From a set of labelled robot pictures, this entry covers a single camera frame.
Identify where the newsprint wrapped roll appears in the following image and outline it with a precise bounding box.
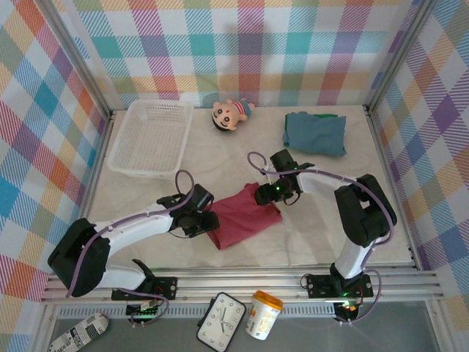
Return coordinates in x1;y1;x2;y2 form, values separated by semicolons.
48;312;110;352

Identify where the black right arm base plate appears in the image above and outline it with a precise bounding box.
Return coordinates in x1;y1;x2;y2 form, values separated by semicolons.
306;274;374;298

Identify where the grey slotted cable duct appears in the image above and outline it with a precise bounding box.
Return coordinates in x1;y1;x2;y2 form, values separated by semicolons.
58;304;338;318

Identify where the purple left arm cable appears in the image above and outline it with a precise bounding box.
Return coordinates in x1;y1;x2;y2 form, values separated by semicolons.
65;169;196;328

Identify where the green tank top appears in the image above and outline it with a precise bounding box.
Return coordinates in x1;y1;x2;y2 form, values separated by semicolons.
282;113;340;147

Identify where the aluminium side rail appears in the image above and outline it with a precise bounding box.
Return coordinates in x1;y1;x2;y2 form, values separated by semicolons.
364;105;422;271
62;109;118;275

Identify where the black framed white clock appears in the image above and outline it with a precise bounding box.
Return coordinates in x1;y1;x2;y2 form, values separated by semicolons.
196;292;247;352

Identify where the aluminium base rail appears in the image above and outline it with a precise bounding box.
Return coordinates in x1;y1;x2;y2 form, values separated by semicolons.
40;269;444;305

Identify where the cartoon plush doll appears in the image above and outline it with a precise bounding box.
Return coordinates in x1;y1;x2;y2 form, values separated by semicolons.
211;98;256;133

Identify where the aluminium frame post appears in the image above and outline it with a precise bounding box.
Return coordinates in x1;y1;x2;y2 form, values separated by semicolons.
36;0;115;119
363;0;440;117

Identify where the red tank top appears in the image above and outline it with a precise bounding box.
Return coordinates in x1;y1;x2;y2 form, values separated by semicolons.
207;182;284;251

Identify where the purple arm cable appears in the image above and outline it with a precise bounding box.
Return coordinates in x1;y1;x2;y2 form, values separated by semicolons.
65;169;196;328
246;151;399;326

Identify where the white plastic basket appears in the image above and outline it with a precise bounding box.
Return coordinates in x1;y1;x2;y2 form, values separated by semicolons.
107;99;195;180

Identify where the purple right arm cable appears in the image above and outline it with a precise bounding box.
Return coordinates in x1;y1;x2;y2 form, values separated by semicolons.
246;151;399;326

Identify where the blue tank top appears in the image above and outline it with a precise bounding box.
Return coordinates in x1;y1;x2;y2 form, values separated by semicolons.
281;111;348;158

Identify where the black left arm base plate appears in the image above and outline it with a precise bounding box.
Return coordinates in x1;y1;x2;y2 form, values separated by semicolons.
111;275;178;302

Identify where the white cup with orange lid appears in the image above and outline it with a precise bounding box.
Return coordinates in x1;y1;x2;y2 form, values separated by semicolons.
244;290;284;341

